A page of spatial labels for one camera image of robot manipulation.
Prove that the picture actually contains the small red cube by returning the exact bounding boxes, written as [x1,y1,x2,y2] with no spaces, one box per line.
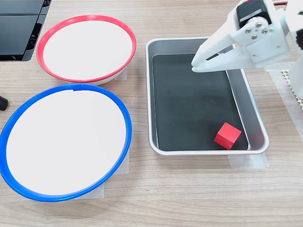
[214,122,242,150]

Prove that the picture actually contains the steel tray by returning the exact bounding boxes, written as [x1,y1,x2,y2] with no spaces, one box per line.
[145,37,270,156]

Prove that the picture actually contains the black tray mat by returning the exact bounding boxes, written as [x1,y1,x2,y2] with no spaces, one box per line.
[151,53,249,151]

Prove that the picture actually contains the translucent tape piece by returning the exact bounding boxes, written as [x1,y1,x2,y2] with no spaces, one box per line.
[114,63,129,81]
[115,151,130,175]
[71,181,105,201]
[228,153,270,169]

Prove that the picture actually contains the white plate with red rim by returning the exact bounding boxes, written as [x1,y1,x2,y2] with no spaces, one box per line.
[36,15,137,86]

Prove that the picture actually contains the white plate with blue rim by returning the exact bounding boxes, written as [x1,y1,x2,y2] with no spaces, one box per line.
[0,82,133,202]

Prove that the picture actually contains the black flat device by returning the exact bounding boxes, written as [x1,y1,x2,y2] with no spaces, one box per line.
[0,0,52,62]

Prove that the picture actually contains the small black rounded object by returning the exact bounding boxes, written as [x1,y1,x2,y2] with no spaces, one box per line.
[0,95,9,111]

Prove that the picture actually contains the pale perforated base plate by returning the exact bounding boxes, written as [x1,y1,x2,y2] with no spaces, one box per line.
[280,68,303,112]

